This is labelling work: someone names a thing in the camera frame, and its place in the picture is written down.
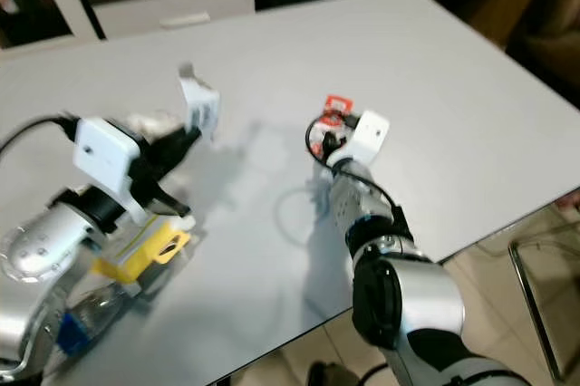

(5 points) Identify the white table with black legs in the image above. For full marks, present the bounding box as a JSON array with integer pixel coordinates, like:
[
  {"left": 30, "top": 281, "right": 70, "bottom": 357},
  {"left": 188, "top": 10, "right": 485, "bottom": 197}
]
[{"left": 0, "top": 0, "right": 580, "bottom": 386}]

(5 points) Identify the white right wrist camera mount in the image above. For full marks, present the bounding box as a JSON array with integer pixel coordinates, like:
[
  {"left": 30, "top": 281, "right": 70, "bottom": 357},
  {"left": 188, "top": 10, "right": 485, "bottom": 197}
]
[{"left": 329, "top": 110, "right": 391, "bottom": 168}]

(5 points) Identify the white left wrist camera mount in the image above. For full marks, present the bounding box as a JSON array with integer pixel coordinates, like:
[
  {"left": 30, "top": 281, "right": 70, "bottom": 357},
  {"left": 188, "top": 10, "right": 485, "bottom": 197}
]
[{"left": 72, "top": 117, "right": 146, "bottom": 224}]

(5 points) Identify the clear bottle with blue cap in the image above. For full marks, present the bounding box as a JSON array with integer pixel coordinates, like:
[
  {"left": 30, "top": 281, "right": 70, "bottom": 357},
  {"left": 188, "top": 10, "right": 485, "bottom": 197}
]
[{"left": 54, "top": 282, "right": 146, "bottom": 360}]

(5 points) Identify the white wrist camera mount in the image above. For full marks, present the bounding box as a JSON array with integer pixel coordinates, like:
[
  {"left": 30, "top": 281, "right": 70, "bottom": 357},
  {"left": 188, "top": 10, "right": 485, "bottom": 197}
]
[
  {"left": 329, "top": 110, "right": 391, "bottom": 168},
  {"left": 72, "top": 117, "right": 146, "bottom": 224}
]

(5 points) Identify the red and white wrapper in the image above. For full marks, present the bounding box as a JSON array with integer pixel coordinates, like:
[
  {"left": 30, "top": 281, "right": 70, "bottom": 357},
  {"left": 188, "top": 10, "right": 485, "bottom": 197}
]
[{"left": 313, "top": 94, "right": 354, "bottom": 156}]

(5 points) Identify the white drawer unit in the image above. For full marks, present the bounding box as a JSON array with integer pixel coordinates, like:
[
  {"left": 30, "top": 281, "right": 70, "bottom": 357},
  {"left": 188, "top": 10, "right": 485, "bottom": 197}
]
[{"left": 92, "top": 0, "right": 255, "bottom": 40}]

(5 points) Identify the yellow packet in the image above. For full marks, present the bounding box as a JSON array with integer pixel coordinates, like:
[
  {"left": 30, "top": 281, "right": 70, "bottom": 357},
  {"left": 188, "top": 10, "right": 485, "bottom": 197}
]
[{"left": 92, "top": 223, "right": 191, "bottom": 283}]

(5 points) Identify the metal chair frame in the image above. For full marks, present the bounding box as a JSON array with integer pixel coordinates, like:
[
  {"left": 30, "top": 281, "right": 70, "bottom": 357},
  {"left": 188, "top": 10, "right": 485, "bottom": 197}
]
[{"left": 507, "top": 223, "right": 580, "bottom": 382}]

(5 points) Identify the brown sofa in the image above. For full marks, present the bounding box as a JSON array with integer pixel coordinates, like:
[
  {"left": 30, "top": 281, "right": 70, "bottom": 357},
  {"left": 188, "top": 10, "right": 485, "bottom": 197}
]
[{"left": 471, "top": 0, "right": 580, "bottom": 97}]

